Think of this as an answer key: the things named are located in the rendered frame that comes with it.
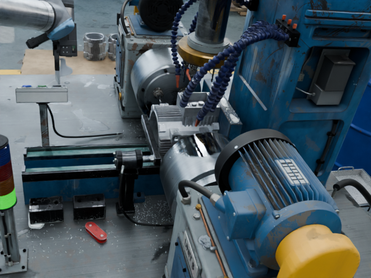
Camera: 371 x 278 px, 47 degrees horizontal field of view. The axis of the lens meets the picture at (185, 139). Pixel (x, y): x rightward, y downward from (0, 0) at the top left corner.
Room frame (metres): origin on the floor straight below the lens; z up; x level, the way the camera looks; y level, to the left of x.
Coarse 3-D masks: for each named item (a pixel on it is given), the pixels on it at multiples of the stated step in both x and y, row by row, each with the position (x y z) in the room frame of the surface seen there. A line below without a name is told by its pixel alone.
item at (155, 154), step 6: (144, 120) 1.23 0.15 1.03; (144, 126) 1.20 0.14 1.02; (150, 126) 1.19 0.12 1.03; (150, 132) 1.16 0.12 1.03; (150, 138) 1.12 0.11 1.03; (150, 144) 1.10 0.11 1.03; (156, 144) 1.10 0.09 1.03; (150, 150) 1.09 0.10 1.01; (156, 150) 1.07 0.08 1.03; (156, 156) 1.03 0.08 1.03; (156, 162) 1.02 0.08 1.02
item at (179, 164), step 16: (176, 144) 0.97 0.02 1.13; (192, 144) 0.95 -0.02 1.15; (208, 144) 0.95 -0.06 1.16; (224, 144) 0.97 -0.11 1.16; (176, 160) 0.91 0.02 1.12; (192, 160) 0.89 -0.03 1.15; (208, 160) 0.88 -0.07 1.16; (160, 176) 0.95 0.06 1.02; (176, 176) 0.86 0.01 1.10; (192, 176) 0.83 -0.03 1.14; (208, 176) 0.83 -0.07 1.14; (176, 192) 0.82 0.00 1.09; (176, 208) 0.81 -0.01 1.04
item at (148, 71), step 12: (156, 48) 1.55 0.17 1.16; (168, 48) 1.56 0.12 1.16; (144, 60) 1.49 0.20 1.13; (156, 60) 1.45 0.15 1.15; (168, 60) 1.45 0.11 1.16; (180, 60) 1.48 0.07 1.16; (132, 72) 1.50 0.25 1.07; (144, 72) 1.41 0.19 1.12; (156, 72) 1.39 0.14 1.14; (168, 72) 1.40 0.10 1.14; (180, 72) 1.42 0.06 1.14; (132, 84) 1.47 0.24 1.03; (144, 84) 1.37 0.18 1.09; (156, 84) 1.39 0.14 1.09; (168, 84) 1.40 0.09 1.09; (180, 84) 1.42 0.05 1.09; (144, 96) 1.37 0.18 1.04; (156, 96) 1.36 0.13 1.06; (168, 96) 1.40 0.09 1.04; (144, 108) 1.38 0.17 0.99
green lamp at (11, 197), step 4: (12, 192) 0.74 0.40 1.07; (0, 196) 0.72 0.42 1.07; (4, 196) 0.72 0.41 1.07; (8, 196) 0.73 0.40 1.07; (12, 196) 0.74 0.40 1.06; (0, 200) 0.72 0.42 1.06; (4, 200) 0.72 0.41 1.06; (8, 200) 0.73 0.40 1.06; (12, 200) 0.74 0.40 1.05; (0, 204) 0.72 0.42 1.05; (4, 204) 0.72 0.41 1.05; (8, 204) 0.73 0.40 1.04; (12, 204) 0.74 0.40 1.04; (0, 208) 0.72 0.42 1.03; (4, 208) 0.72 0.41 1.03
